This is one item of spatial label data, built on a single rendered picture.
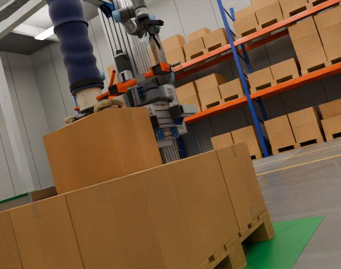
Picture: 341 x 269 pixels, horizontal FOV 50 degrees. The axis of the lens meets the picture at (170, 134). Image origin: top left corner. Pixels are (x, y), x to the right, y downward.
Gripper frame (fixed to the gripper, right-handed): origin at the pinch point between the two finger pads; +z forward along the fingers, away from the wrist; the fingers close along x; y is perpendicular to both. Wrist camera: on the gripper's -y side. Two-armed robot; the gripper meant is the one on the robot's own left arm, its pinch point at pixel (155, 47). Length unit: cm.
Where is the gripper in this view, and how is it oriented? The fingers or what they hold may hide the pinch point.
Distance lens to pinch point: 218.6
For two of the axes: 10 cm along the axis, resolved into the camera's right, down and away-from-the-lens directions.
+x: -4.9, 0.8, -8.7
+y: -8.3, 2.8, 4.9
